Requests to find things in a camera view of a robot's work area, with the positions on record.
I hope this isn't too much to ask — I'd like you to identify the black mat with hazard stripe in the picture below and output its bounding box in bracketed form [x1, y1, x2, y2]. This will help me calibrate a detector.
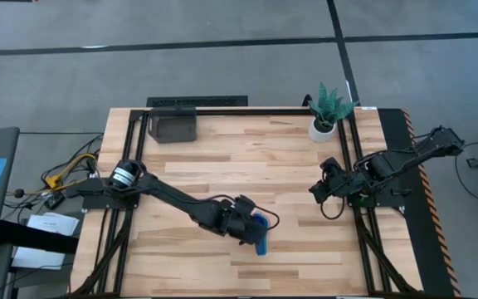
[378, 108, 464, 298]

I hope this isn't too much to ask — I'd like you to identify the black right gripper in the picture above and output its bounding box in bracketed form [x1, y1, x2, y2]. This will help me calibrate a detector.
[308, 172, 350, 205]

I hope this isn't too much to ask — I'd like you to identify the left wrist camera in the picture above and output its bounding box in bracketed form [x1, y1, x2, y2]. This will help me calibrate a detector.
[233, 194, 257, 213]

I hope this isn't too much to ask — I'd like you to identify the white plant pot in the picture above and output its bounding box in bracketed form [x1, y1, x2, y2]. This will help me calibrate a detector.
[308, 117, 339, 144]

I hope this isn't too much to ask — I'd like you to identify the black floor vent grille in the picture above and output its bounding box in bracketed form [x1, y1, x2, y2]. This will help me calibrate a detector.
[146, 95, 249, 108]

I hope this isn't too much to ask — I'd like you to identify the yellow cable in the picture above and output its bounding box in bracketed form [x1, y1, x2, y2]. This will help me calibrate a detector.
[44, 152, 99, 191]

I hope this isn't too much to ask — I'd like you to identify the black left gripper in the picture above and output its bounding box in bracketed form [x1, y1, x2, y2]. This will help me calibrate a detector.
[217, 199, 268, 246]

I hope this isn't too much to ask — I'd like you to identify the black aluminium table frame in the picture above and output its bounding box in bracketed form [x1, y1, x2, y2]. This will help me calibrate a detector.
[71, 106, 422, 298]

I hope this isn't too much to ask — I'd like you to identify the black bar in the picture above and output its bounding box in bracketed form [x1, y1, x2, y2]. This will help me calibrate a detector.
[0, 219, 79, 255]

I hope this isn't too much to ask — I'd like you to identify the green artificial plant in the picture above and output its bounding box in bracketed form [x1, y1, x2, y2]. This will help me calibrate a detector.
[307, 81, 360, 130]

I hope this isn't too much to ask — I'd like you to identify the dark grey basket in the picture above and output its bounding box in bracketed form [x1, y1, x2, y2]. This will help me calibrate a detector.
[147, 105, 198, 145]

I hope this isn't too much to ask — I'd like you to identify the white paper sheet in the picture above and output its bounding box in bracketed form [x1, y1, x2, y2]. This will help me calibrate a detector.
[11, 245, 66, 271]
[26, 212, 80, 237]

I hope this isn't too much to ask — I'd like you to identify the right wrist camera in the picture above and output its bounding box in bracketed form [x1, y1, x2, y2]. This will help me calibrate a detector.
[320, 156, 343, 175]

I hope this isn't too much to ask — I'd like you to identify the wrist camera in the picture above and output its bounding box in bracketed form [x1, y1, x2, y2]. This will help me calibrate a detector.
[320, 156, 343, 175]
[233, 194, 257, 213]

